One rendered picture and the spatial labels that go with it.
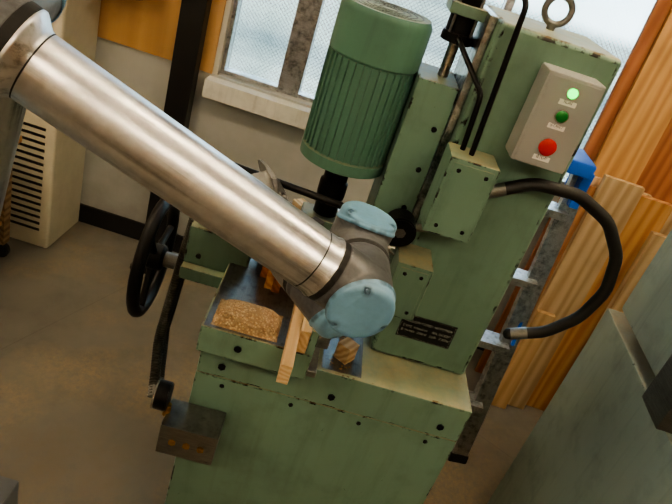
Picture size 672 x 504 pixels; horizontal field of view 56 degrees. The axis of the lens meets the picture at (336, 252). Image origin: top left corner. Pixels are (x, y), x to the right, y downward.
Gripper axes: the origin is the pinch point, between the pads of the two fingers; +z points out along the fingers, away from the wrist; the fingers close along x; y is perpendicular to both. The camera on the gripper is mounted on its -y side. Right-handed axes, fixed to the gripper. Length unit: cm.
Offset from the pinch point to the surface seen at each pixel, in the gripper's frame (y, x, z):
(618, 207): -160, 0, 1
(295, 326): -2.0, 12.9, -24.0
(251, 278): -5.5, 18.2, -4.2
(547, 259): -116, 15, -7
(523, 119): -28, -35, -27
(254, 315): 2.6, 15.3, -17.9
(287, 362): 4.7, 12.9, -32.0
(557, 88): -27, -42, -30
